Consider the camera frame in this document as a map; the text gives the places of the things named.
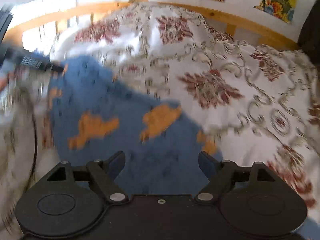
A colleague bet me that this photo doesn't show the wooden bed frame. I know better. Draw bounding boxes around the wooden bed frame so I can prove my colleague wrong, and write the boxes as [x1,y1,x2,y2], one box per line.
[3,0,299,50]

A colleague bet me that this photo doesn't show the black cable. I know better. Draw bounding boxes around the black cable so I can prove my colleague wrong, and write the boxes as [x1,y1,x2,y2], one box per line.
[15,87,39,190]

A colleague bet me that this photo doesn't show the blue patterned pants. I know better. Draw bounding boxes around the blue patterned pants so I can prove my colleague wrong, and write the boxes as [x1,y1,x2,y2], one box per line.
[49,56,209,195]

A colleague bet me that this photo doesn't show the floral white bedspread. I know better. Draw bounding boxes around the floral white bedspread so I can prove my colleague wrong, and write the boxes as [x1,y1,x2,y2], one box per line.
[1,5,319,239]

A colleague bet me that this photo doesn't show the dark cushion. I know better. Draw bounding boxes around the dark cushion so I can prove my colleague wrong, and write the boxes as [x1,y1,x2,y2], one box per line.
[297,0,320,67]

